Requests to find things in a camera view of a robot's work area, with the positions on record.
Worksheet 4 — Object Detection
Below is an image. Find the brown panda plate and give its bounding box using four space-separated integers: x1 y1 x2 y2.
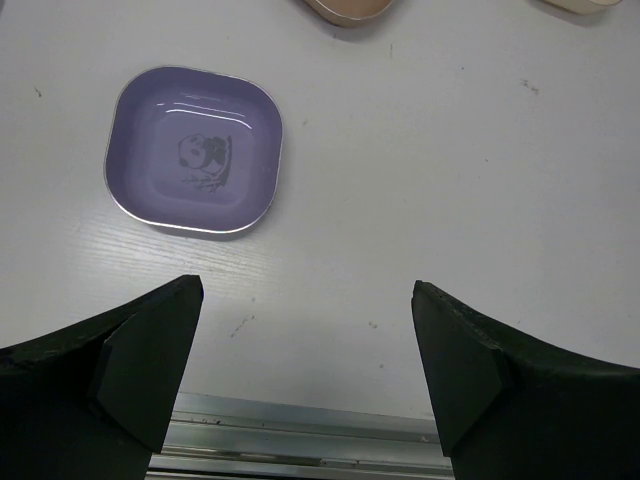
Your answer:
304 0 394 28

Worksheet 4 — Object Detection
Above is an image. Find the purple panda plate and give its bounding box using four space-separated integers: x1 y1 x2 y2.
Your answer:
104 66 284 235

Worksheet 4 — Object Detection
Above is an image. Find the cream panda plate back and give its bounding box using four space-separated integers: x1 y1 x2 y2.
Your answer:
542 0 621 15

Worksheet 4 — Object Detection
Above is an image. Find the aluminium table frame rail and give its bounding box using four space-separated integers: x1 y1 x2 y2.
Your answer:
146 393 454 479

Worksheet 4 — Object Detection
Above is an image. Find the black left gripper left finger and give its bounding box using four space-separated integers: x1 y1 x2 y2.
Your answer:
1 275 203 479

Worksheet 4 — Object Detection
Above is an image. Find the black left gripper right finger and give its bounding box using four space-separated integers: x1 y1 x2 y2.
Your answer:
411 281 639 479

